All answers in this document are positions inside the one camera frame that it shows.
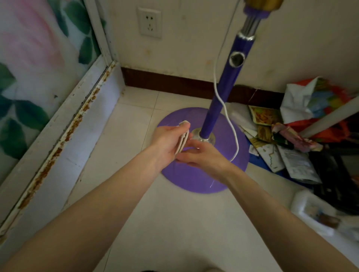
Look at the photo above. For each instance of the person's right hand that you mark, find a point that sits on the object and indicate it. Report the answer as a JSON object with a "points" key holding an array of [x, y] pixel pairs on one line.
{"points": [[207, 162]]}

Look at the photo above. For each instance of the person's left hand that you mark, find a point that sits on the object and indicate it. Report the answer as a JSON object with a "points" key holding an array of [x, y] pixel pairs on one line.
{"points": [[165, 143]]}

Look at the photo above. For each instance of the person's right thumb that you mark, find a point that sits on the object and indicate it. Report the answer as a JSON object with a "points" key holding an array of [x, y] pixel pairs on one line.
{"points": [[187, 158]]}

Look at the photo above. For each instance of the person's left thumb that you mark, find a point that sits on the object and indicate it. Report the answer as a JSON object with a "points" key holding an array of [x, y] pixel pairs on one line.
{"points": [[178, 128]]}

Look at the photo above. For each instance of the white cloth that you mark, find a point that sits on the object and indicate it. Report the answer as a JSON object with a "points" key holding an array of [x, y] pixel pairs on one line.
{"points": [[182, 140]]}

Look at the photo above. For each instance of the person's left forearm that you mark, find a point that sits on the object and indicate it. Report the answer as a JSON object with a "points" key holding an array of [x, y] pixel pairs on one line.
{"points": [[92, 213]]}

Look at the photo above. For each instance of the person's right forearm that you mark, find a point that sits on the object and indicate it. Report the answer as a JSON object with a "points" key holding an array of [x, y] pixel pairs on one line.
{"points": [[280, 221]]}

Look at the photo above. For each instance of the purple round fan base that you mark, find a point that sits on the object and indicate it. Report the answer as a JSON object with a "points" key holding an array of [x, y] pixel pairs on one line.
{"points": [[196, 179]]}

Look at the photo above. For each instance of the dark brown baseboard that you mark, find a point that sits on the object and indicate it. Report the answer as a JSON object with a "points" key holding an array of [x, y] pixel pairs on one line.
{"points": [[179, 84]]}

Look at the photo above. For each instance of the purple fan stand pole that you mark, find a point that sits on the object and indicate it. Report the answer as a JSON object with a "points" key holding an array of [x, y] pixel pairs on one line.
{"points": [[228, 75]]}

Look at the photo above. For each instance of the pile of printed paper packets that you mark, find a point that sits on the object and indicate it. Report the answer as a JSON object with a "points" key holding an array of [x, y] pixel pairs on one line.
{"points": [[280, 148]]}

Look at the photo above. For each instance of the orange colourful plastic bag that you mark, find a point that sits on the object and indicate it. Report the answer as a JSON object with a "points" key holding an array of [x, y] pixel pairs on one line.
{"points": [[317, 106]]}

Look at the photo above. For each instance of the white plastic container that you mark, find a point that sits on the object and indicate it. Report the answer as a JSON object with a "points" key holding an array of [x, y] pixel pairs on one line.
{"points": [[322, 221]]}

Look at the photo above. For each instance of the grey round tube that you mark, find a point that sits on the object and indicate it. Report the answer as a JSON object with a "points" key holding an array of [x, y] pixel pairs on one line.
{"points": [[331, 117]]}

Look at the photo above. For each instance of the black plastic bag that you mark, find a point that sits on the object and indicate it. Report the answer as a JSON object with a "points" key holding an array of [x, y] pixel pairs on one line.
{"points": [[336, 179]]}

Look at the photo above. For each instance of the floral frosted door panel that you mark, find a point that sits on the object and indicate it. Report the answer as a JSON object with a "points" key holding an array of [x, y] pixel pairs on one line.
{"points": [[36, 70]]}

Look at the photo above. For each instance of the white rusty door frame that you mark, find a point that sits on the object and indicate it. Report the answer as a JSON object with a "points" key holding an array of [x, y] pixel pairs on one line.
{"points": [[70, 126]]}

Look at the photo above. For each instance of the white wall socket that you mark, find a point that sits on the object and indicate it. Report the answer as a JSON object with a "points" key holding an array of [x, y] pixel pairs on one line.
{"points": [[150, 22]]}

